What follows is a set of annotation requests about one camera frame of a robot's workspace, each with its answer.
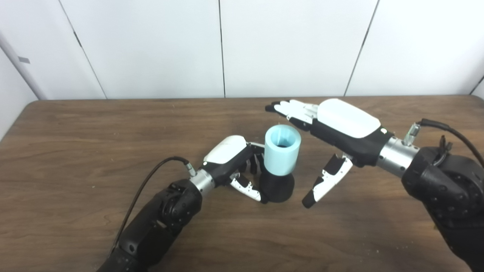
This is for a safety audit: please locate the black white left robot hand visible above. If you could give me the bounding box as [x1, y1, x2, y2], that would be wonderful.
[202, 135, 269, 204]

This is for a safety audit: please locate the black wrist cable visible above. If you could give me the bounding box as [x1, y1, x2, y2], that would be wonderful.
[112, 156, 197, 253]
[403, 119, 484, 168]

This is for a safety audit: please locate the light blue cylinder cup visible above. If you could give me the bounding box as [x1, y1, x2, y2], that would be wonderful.
[264, 125, 302, 176]

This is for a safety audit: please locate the black flared nozzle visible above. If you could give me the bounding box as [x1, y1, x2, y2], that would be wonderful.
[259, 170, 295, 203]

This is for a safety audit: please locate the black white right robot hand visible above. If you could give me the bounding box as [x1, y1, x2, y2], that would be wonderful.
[265, 98, 394, 209]

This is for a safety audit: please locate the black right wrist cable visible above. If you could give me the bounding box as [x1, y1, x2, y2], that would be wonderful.
[403, 119, 484, 168]

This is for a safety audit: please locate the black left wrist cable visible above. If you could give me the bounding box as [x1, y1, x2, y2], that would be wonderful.
[112, 156, 197, 253]

